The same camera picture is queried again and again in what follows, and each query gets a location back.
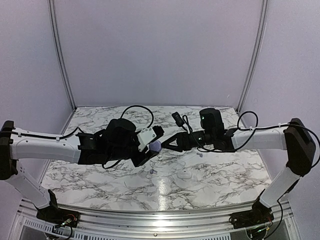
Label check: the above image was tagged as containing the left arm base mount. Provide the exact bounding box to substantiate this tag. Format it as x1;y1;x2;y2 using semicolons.
35;189;80;228

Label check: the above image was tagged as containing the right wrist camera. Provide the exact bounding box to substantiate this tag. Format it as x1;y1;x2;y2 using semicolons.
171;111;185;128

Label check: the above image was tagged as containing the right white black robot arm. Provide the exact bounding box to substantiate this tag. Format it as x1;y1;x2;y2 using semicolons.
161;108;320;224

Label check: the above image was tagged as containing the aluminium front rail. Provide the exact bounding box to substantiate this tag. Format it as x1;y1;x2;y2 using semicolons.
8;199;301;240

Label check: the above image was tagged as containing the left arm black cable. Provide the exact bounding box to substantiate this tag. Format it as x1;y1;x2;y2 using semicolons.
101;104;155;169

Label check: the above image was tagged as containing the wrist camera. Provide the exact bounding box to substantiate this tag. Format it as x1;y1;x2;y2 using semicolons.
137;127;158;152
171;111;185;128

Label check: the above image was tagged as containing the aluminium corner post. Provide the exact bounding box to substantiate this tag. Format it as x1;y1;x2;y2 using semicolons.
47;0;77;112
236;0;270;113

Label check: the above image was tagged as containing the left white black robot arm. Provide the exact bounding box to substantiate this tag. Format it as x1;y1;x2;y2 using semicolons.
0;118;164;223

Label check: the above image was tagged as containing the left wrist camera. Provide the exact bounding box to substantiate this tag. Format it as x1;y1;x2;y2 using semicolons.
137;127;158;152

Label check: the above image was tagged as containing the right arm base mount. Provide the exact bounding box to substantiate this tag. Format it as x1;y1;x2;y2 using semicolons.
229;197;274;229

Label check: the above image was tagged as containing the right aluminium corner post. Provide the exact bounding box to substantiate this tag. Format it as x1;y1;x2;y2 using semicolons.
236;0;270;113

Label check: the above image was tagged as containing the left aluminium corner post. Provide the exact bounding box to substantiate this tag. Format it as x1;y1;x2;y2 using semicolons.
47;0;77;112

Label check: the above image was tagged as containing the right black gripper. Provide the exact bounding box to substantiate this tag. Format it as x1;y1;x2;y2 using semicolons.
161;130;215;153

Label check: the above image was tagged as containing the purple earbud charging case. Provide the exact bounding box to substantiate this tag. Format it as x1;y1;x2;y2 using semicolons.
148;140;162;153

